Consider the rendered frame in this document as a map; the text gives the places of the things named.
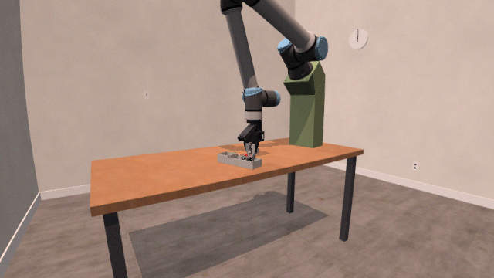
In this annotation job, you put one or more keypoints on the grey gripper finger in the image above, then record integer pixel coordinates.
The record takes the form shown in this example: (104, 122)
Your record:
(255, 149)
(248, 149)

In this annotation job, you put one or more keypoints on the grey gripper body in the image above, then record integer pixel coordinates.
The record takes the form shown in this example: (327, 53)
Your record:
(254, 135)

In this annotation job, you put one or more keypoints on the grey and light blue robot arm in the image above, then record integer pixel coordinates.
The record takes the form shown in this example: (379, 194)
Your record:
(309, 47)

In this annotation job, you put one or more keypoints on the white rack of labelled bins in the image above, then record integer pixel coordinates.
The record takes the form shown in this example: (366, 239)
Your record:
(239, 160)

